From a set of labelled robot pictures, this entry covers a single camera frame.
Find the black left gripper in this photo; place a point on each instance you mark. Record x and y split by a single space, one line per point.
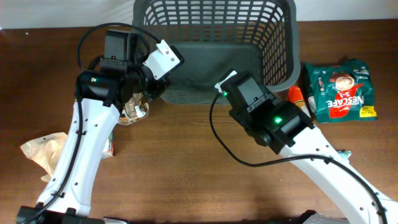
154 88

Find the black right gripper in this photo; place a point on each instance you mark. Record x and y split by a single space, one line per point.
232 109

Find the white tissue multipack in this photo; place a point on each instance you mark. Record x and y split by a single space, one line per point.
108 150

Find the green Nescafe coffee bag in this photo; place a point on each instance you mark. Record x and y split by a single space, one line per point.
340 93

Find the grey plastic basket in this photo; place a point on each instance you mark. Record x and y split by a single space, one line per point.
256 36

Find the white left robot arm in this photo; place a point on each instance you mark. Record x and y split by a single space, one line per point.
70 188

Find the brown white snack wrapper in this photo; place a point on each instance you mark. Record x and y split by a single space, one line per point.
134 110

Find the orange spaghetti packet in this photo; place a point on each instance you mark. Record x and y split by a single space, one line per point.
296 97

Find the small white green packet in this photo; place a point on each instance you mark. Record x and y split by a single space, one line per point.
345 154

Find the crumpled beige paper bag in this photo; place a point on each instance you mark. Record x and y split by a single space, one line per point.
45 151

